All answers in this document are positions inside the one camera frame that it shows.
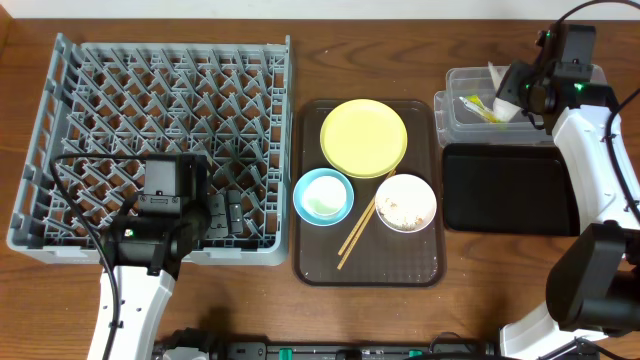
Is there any brown serving tray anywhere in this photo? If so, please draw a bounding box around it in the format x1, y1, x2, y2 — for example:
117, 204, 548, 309
290, 100, 446, 288

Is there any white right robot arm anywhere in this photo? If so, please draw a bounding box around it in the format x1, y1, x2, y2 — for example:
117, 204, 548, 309
491, 20, 639, 359

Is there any clear plastic bin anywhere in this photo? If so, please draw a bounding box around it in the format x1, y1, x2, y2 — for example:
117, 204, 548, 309
433, 65, 609, 148

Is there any crumpled white tissue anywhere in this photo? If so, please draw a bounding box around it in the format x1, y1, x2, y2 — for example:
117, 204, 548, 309
488, 62, 521, 123

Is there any light blue bowl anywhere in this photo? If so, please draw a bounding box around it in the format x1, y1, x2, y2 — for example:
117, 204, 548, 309
293, 168, 355, 227

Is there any yellow green wrapper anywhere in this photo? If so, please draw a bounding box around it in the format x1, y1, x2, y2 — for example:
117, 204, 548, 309
459, 95, 501, 123

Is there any wooden chopstick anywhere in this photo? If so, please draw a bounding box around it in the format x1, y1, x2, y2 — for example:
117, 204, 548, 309
336, 173, 397, 271
338, 197, 375, 256

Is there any white rice bowl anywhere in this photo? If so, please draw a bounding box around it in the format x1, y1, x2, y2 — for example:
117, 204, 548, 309
374, 174, 437, 233

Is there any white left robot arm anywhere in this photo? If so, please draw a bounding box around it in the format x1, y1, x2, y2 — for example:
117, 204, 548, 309
88, 154, 224, 359

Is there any black waste tray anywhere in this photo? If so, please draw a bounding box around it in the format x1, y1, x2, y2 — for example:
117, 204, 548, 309
442, 143, 580, 236

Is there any grey dishwasher rack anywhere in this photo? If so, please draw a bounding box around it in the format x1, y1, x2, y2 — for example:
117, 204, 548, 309
6, 35, 293, 266

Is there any yellow plate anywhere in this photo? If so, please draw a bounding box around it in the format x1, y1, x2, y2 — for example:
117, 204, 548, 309
320, 99, 408, 179

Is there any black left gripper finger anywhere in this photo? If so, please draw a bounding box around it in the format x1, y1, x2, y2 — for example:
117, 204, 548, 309
206, 194, 228, 238
226, 190, 243, 234

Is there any white cup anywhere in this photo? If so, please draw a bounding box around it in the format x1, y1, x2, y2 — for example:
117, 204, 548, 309
303, 176, 347, 218

